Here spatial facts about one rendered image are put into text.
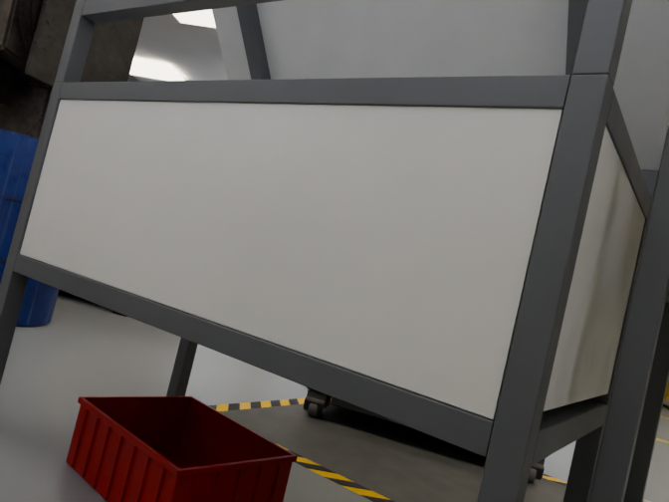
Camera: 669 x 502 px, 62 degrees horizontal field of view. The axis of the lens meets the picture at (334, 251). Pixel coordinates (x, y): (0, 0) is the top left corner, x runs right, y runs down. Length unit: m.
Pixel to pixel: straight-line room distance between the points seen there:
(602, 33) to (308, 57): 0.98
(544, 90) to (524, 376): 0.33
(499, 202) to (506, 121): 0.10
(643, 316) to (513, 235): 0.21
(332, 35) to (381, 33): 0.15
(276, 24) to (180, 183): 0.72
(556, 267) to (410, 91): 0.30
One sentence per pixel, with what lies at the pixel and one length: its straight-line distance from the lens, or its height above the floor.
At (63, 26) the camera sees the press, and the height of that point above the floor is 1.80.
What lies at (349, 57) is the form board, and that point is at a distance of 1.49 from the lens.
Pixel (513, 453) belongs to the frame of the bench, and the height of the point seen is 0.37.
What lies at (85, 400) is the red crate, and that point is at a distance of 1.32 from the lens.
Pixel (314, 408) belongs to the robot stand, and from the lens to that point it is 2.07.
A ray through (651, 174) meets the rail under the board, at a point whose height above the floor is 0.85.
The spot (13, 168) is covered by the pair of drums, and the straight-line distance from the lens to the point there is 2.63.
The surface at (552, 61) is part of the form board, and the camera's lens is 1.28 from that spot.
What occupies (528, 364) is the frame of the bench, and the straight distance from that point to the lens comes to 0.65.
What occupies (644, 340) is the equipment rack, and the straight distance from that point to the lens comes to 0.79.
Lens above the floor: 0.51
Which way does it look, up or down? 3 degrees up
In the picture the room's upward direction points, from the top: 13 degrees clockwise
